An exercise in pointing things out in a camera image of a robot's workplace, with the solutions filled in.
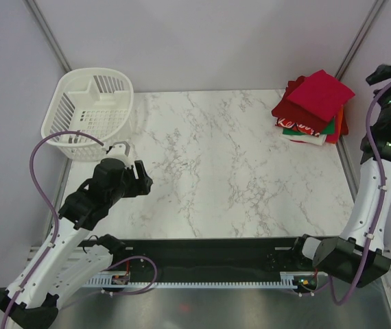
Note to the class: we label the crimson red t shirt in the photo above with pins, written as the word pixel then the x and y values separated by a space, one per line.
pixel 322 95

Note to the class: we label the green folded shirt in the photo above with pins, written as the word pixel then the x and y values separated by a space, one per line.
pixel 329 129

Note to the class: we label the white plastic laundry basket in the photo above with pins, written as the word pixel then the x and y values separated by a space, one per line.
pixel 94 101

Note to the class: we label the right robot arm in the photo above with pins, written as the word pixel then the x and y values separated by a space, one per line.
pixel 356 255

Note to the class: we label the white folded shirt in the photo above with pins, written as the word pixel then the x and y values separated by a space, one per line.
pixel 305 138

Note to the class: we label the aluminium frame rail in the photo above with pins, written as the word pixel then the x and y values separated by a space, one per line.
pixel 78 252

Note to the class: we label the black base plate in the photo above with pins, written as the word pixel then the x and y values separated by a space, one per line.
pixel 213 260

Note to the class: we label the orange folded shirt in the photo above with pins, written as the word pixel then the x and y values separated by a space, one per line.
pixel 341 128

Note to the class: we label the dark red folded shirt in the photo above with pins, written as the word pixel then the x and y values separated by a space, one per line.
pixel 294 113

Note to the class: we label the red patterned folded shirt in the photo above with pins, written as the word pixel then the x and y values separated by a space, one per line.
pixel 292 128

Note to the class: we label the slotted cable duct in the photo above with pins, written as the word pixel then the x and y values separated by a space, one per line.
pixel 282 280

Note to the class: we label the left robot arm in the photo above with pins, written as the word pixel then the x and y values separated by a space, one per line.
pixel 36 297

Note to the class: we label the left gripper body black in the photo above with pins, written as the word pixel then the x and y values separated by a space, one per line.
pixel 125 189

